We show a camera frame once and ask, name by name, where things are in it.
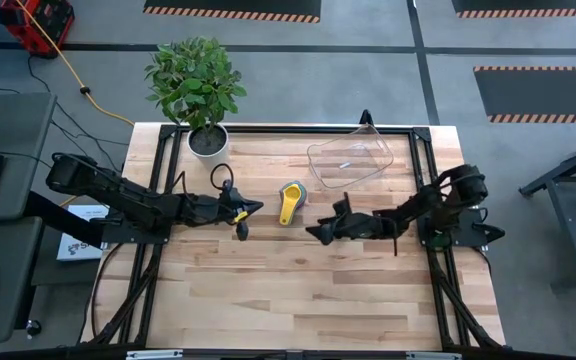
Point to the yellow tape tag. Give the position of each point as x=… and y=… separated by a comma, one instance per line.
x=240, y=216

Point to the clear plastic basket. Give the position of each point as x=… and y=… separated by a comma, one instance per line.
x=363, y=150

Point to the grey desk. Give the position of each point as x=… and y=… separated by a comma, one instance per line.
x=13, y=130

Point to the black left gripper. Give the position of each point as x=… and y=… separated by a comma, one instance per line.
x=208, y=210

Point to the yellow measuring cup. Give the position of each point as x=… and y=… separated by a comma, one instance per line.
x=288, y=210

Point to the black mat with striped edge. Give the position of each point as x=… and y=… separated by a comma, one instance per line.
x=543, y=92
x=528, y=5
x=233, y=6

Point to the black caster wheel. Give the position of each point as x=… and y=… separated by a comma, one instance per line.
x=33, y=328

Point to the black aluminium table frame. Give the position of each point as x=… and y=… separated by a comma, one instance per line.
x=293, y=129

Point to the white printed booklet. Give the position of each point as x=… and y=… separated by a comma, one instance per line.
x=75, y=250

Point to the red and black equipment box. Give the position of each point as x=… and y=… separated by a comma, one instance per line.
x=38, y=25

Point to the black table edge clamp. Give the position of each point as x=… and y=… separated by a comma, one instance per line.
x=366, y=119

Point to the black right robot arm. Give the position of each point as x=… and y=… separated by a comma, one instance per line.
x=448, y=200

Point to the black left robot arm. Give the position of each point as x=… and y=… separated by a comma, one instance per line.
x=128, y=200

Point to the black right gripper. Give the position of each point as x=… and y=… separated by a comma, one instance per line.
x=363, y=227

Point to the green plant in white pot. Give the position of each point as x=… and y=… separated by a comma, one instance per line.
x=208, y=142

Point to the black metal stand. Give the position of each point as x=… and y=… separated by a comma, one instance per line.
x=568, y=170

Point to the silver metal bracket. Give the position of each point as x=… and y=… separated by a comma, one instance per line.
x=433, y=356
x=153, y=355

